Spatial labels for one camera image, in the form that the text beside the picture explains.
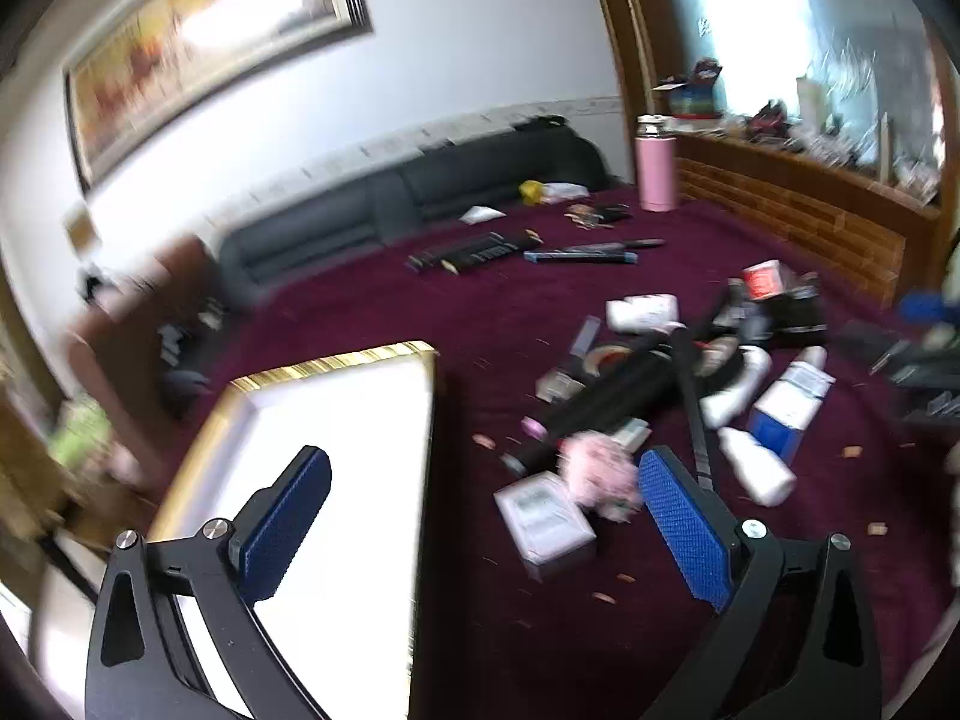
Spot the black folding umbrella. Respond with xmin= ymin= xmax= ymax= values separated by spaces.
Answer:
xmin=501 ymin=326 xmax=687 ymax=475

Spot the brown chair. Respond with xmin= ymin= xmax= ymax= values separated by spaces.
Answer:
xmin=61 ymin=235 xmax=222 ymax=485

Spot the white card box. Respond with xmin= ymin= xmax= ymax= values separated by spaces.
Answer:
xmin=493 ymin=471 xmax=599 ymax=567

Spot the bundle of black pens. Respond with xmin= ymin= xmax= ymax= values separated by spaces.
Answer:
xmin=407 ymin=231 xmax=539 ymax=275

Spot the black leather sofa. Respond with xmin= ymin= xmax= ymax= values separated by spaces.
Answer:
xmin=217 ymin=118 xmax=614 ymax=302

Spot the black case with blue ends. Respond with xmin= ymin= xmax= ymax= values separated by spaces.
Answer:
xmin=523 ymin=248 xmax=640 ymax=266

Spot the black foil bag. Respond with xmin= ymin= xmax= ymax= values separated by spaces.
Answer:
xmin=720 ymin=274 xmax=830 ymax=350

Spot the red toy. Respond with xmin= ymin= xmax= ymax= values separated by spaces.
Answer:
xmin=742 ymin=99 xmax=796 ymax=142

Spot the key bunch with black case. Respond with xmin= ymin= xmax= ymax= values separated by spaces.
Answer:
xmin=566 ymin=202 xmax=632 ymax=229

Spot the black slim stick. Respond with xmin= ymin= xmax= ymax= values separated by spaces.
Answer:
xmin=670 ymin=324 xmax=716 ymax=494

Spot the white squeeze bottle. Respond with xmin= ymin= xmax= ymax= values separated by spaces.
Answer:
xmin=717 ymin=426 xmax=798 ymax=508

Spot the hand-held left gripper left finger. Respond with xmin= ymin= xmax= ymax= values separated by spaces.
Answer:
xmin=84 ymin=445 xmax=332 ymax=720

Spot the pink thermos bottle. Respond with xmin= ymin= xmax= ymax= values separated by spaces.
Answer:
xmin=635 ymin=114 xmax=680 ymax=213

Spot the wooden panelled ledge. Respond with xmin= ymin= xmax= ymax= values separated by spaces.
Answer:
xmin=673 ymin=127 xmax=942 ymax=310

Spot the red and white cup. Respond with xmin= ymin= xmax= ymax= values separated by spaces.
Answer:
xmin=742 ymin=260 xmax=786 ymax=302

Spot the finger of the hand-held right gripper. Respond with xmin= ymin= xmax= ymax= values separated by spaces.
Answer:
xmin=896 ymin=289 xmax=950 ymax=327

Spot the white curved bottle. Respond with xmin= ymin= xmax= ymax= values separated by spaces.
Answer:
xmin=700 ymin=343 xmax=773 ymax=426

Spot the white box with gold rim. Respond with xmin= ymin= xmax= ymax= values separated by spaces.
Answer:
xmin=146 ymin=341 xmax=440 ymax=720

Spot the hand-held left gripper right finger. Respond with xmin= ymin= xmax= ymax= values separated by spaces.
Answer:
xmin=636 ymin=447 xmax=884 ymax=720

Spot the black tape roll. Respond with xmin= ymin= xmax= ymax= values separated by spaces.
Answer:
xmin=585 ymin=343 xmax=638 ymax=382

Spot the blue and white carton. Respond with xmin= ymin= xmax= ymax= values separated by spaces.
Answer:
xmin=748 ymin=361 xmax=837 ymax=460

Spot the white pill bottle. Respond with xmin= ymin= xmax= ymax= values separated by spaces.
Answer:
xmin=606 ymin=294 xmax=680 ymax=333

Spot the colourful box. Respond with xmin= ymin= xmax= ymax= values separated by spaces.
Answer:
xmin=652 ymin=60 xmax=727 ymax=121

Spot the framed painting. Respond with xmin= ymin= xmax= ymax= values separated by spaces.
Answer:
xmin=64 ymin=0 xmax=374 ymax=194

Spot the wooden window frame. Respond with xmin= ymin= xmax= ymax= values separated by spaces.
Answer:
xmin=581 ymin=0 xmax=676 ymax=188

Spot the pink fluffy flower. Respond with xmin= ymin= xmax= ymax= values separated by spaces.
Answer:
xmin=559 ymin=431 xmax=646 ymax=522

